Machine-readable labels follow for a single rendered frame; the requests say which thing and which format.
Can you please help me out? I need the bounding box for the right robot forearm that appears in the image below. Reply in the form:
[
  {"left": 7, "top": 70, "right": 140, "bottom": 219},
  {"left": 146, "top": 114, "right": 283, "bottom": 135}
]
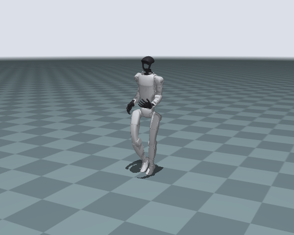
[{"left": 133, "top": 90, "right": 140, "bottom": 105}]

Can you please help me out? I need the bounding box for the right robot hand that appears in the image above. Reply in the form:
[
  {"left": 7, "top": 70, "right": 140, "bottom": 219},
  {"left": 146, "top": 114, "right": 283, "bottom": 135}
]
[{"left": 126, "top": 100, "right": 135, "bottom": 114}]

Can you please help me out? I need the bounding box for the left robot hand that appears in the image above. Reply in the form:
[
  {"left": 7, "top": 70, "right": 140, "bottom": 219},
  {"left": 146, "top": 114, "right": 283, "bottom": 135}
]
[{"left": 138, "top": 99, "right": 155, "bottom": 109}]

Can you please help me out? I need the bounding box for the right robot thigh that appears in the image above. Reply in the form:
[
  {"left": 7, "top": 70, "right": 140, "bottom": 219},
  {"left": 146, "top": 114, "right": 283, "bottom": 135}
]
[{"left": 130, "top": 109, "right": 142, "bottom": 146}]

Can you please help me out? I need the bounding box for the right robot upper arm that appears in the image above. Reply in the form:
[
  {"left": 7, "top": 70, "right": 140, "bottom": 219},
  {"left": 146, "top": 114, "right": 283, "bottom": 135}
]
[{"left": 134, "top": 73, "right": 140, "bottom": 91}]

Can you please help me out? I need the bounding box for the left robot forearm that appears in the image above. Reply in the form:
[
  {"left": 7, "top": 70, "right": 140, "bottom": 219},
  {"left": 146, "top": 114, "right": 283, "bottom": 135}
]
[{"left": 151, "top": 95, "right": 162, "bottom": 110}]

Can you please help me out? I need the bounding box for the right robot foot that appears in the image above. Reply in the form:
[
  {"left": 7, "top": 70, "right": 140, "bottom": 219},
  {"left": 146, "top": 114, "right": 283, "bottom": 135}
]
[{"left": 140, "top": 157, "right": 149, "bottom": 173}]

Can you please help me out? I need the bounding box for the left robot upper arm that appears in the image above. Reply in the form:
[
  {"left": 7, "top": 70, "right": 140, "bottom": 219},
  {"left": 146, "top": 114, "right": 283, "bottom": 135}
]
[{"left": 154, "top": 76, "right": 164, "bottom": 98}]

